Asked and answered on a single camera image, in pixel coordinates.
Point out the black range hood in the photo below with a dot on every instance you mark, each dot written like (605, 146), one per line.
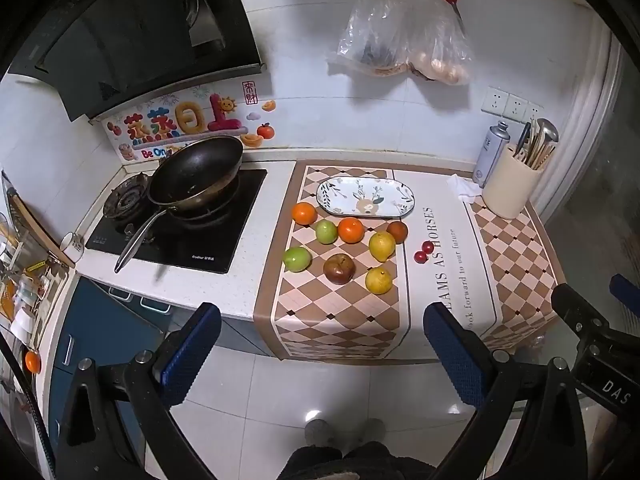
(125, 35)

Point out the metal ladle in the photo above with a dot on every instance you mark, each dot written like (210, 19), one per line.
(548, 132)

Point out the person's dark trousers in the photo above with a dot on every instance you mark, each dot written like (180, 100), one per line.
(360, 465)

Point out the dark brown apple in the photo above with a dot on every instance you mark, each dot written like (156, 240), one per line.
(339, 269)

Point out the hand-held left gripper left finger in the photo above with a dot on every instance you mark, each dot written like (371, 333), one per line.
(192, 345)

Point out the colourful wall sticker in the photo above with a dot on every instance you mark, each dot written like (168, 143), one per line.
(200, 117)

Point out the green apple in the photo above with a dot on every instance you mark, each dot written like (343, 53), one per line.
(297, 259)
(326, 231)

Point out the cluttered storage rack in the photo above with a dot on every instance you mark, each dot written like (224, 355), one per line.
(25, 290)

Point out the white cloth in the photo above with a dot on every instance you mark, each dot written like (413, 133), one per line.
(462, 187)

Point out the wooden cutting board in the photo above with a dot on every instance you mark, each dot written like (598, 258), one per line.
(40, 232)

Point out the grey gas canister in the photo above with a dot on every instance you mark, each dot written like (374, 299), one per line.
(487, 155)

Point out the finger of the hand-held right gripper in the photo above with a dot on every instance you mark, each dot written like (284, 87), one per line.
(626, 288)
(575, 305)

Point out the bundle of wooden chopsticks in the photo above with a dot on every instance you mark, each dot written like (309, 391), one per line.
(534, 150)

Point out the white wall socket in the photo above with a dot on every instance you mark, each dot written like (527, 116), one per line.
(516, 106)
(495, 100)
(535, 111)

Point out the white cup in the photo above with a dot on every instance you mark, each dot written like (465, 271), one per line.
(71, 247)

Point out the white door frame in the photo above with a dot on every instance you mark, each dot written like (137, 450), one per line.
(595, 110)

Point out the black glass gas stove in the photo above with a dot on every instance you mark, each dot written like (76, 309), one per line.
(200, 245)

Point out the oval white patterned plate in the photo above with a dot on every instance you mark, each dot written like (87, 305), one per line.
(345, 195)

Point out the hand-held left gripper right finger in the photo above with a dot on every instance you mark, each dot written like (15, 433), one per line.
(452, 352)

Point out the blue kitchen cabinet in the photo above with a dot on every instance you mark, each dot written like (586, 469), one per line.
(100, 320)

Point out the yellow lemon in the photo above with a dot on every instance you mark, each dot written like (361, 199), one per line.
(382, 246)
(378, 280)

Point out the clear plastic bag dark contents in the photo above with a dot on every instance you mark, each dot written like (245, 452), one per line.
(370, 35)

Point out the cream utensil holder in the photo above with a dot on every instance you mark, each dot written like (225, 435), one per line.
(510, 185)

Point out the person's grey slipper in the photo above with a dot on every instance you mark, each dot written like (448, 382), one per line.
(317, 431)
(372, 430)

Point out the red cherry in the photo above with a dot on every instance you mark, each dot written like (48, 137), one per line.
(420, 257)

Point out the small orange ball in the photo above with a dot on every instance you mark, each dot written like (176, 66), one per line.
(32, 361)

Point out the checkered brown table mat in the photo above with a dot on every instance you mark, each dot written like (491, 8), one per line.
(440, 195)

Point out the clear plastic bag pale contents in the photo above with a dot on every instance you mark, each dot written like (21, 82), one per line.
(440, 55)

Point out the orange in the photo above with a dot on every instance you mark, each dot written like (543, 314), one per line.
(350, 230)
(304, 213)

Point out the reddish brown round fruit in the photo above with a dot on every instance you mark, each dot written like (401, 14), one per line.
(397, 231)

